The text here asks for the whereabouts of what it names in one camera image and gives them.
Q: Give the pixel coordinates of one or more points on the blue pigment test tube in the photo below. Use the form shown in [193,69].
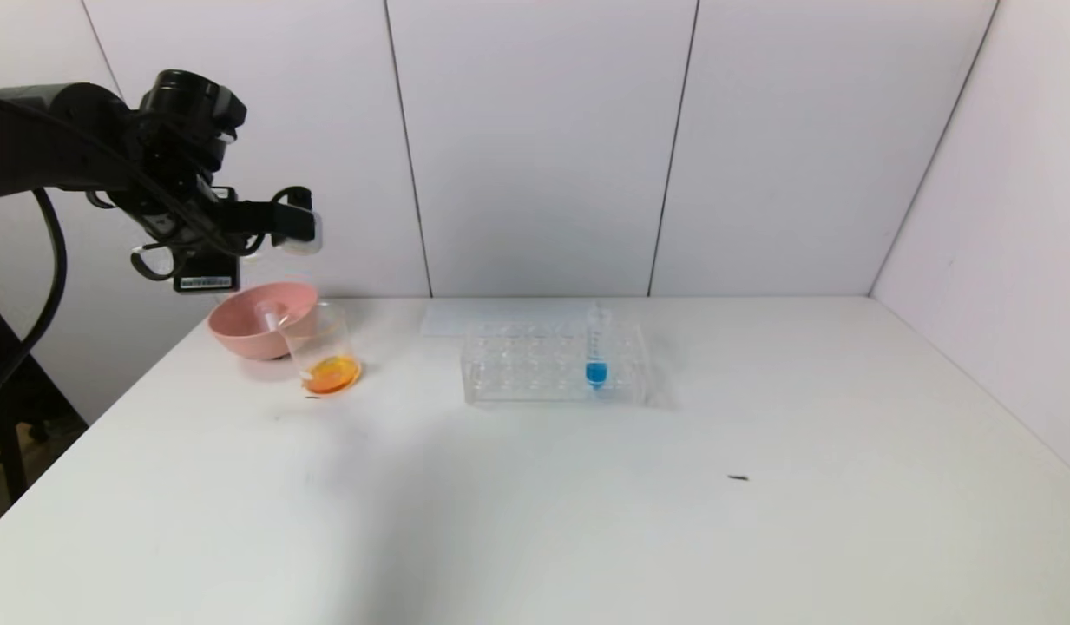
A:
[596,373]

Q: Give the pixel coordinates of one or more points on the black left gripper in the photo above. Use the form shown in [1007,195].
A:
[206,278]

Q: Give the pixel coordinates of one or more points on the clear glass beaker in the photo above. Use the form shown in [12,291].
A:
[331,373]

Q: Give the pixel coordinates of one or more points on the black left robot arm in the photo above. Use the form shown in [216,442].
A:
[66,139]

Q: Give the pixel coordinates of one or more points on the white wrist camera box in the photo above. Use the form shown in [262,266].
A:
[300,230]

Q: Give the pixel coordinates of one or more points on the pink plastic bowl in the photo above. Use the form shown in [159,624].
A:
[248,334]

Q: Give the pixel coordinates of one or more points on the red pigment test tube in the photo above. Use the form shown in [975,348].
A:
[268,319]

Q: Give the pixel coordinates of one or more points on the black stand beside table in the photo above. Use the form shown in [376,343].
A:
[9,425]

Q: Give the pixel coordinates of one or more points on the clear acrylic test tube rack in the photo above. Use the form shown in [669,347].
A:
[626,369]

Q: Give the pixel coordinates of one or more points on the white paper sheet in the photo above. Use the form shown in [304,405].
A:
[443,321]

